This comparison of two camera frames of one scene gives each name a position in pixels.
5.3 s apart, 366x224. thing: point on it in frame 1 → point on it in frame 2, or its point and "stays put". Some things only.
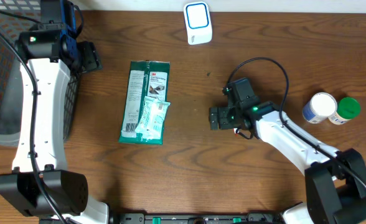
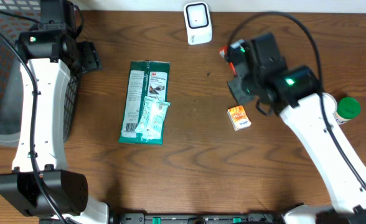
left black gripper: x=91 y=60 stays put
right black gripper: x=223 y=122 → x=239 y=94
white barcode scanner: x=198 y=22 stays put
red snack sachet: x=236 y=131 → x=223 y=51
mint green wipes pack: x=152 y=119 stays put
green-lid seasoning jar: x=348 y=108 stays put
